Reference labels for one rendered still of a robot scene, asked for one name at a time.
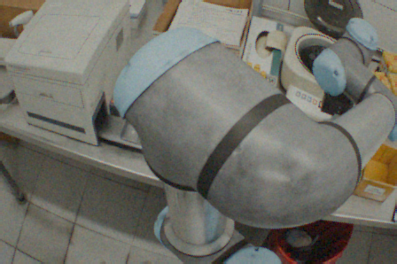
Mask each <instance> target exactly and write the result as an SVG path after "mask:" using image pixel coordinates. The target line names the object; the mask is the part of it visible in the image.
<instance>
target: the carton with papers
mask: <svg viewBox="0 0 397 264"><path fill-rule="evenodd" d="M253 1H254V0H168V1H167V4H166V5H165V7H164V11H163V13H161V14H160V15H159V17H158V19H157V21H156V23H155V25H154V27H153V29H152V39H153V38H154V37H155V36H158V35H161V34H163V33H165V32H167V31H168V30H171V29H174V28H176V27H193V28H196V29H199V30H200V31H202V32H203V33H205V34H207V35H209V36H211V37H212V38H215V39H218V40H220V42H221V43H220V44H221V45H223V46H224V47H226V48H227V49H228V50H230V51H231V52H232V53H234V54H235V55H236V56H237V57H239V58H241V59H242V58H243V55H244V48H245V43H246V41H245V40H246V38H247V35H248V31H249V28H250V24H251V17H252V14H253V13H252V10H253ZM247 19H248V20H247Z"/></svg>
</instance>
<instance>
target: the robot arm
mask: <svg viewBox="0 0 397 264"><path fill-rule="evenodd" d="M220 43H221V42H220V40H218V39H215V38H212V37H211V36H209V35H207V34H205V33H203V32H202V31H200V30H199V29H196V28H193V27H176V28H174V29H171V30H168V31H167V32H165V33H163V34H161V35H158V36H155V37H154V38H153V39H152V40H151V41H149V42H148V43H147V44H146V45H145V46H143V47H142V48H141V49H140V50H139V51H138V52H137V53H136V54H135V55H134V56H133V57H132V58H131V59H130V60H129V61H128V63H127V64H126V65H125V67H124V68H123V69H122V71H121V73H120V75H119V76H118V78H117V81H116V83H115V85H114V90H113V103H114V105H115V107H116V108H118V111H119V112H120V113H121V117H122V119H124V120H127V121H128V122H129V123H130V124H131V125H132V128H133V129H134V130H135V131H136V132H137V134H138V136H139V138H140V143H141V146H142V150H143V155H144V159H145V162H146V164H147V166H148V168H149V169H150V171H151V172H152V174H153V175H154V176H155V177H156V178H157V179H158V180H159V181H161V182H163V183H164V189H165V193H166V199H167V206H166V208H165V209H163V211H162V212H161V213H160V214H159V216H158V220H157V221H156V222H155V223H154V234H155V236H156V238H158V239H159V241H160V242H161V244H162V245H163V246H165V247H166V248H167V249H168V250H170V251H171V252H172V253H173V254H174V255H175V256H176V257H177V258H178V259H179V260H180V261H182V262H183V263H184V264H282V263H281V260H280V259H279V258H278V256H276V254H275V253H274V252H272V251H270V250H269V249H265V248H261V247H255V246H253V245H252V244H251V243H250V242H248V240H246V239H245V238H244V237H243V236H242V235H240V234H239V233H238V232H237V231H236V230H235V229H234V221H237V222H239V223H244V224H245V225H250V226H252V227H258V228H264V229H266V228H269V229H281V228H294V227H296V226H302V225H304V224H309V223H312V222H313V221H318V220H321V219H323V218H324V217H326V216H327V215H329V214H331V213H333V212H334V211H336V210H337V209H338V208H340V207H341V206H343V204H345V203H346V201H347V200H348V199H349V198H350V196H351V195H352V194H353V192H354V191H355V189H356V188H357V186H358V184H359V181H360V178H361V175H362V170H363V169H364V168H365V166H366V164H367V163H368V162H369V161H370V159H371V158H372V157H373V155H374V154H375V152H376V151H377V150H378V148H379V147H380V146H381V144H382V143H383V142H384V141H385V139H386V138H388V139H389V140H390V141H391V142H392V143H393V142H395V141H396V139H397V96H395V95H394V94H393V93H392V92H391V90H389V89H388V88H387V87H386V86H385V85H384V83H383V82H381V81H380V80H379V79H378V78H377V76H375V75H374V74H373V73H372V72H371V71H370V70H369V66H370V62H371V60H372V56H373V54H374V51H375V50H376V49H377V43H378V33H377V31H376V29H375V28H374V27H373V26H372V25H371V24H369V23H368V22H367V21H366V20H364V19H360V18H352V19H351V20H350V21H349V23H348V26H346V32H345V34H343V35H342V36H341V37H340V38H339V39H338V40H337V41H336V42H335V43H333V44H332V45H331V46H330V47H328V49H325V50H323V51H322V53H321V54H320V55H319V56H317V58H316V59H315V61H314V63H313V68H312V69H313V72H314V76H315V79H316V82H317V84H318V85H319V86H320V87H321V89H322V90H323V91H324V95H323V100H322V103H321V104H322V106H321V109H320V110H321V112H322V113H327V114H329V115H330V116H332V117H331V118H329V119H325V118H323V119H322V120H321V121H318V122H315V121H314V120H312V119H310V117H308V116H307V115H306V114H305V113H304V112H303V111H302V110H300V109H299V107H298V106H296V104H294V103H293V102H292V101H291V100H290V99H289V98H288V97H287V96H286V95H285V94H283V93H282V92H281V91H280V90H279V89H278V88H277V87H275V86H274V85H273V84H271V83H270V82H269V81H267V79H266V78H265V77H263V76H262V75H261V74H259V73H258V72H257V71H256V70H254V69H253V68H252V67H251V66H249V65H248V64H247V63H246V62H245V61H244V60H243V59H241V58H239V57H237V56H236V55H235V54H234V53H232V52H231V51H230V50H228V49H227V48H226V47H224V46H223V45H221V44H220ZM354 104H355V106H354Z"/></svg>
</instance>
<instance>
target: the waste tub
mask: <svg viewBox="0 0 397 264"><path fill-rule="evenodd" d="M395 189H397V148H394V147H393V146H390V145H388V144H381V146H380V147H379V148H378V150H377V151H376V152H375V154H374V155H373V157H372V158H371V159H370V161H369V162H368V163H367V164H366V166H365V168H364V169H363V170H362V175H361V178H360V181H359V184H358V186H357V188H356V189H355V191H354V192H353V194H352V195H355V196H359V197H363V198H368V199H372V200H376V201H380V202H385V201H386V199H387V198H388V197H389V196H390V195H391V194H392V192H393V191H394V190H395Z"/></svg>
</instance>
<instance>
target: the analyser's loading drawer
mask: <svg viewBox="0 0 397 264"><path fill-rule="evenodd" d="M94 123H95V126H96V132H97V136H99V137H102V138H104V139H108V140H111V141H114V142H117V143H121V144H126V145H130V146H133V147H136V148H140V149H142V146H141V143H140V138H139V136H138V134H137V132H136V131H135V130H134V129H133V128H132V125H131V124H130V123H129V122H128V121H127V120H124V119H122V118H121V117H117V116H114V115H111V114H110V115H108V114H104V113H97V117H96V119H95V121H94ZM132 131H135V134H131V133H132Z"/></svg>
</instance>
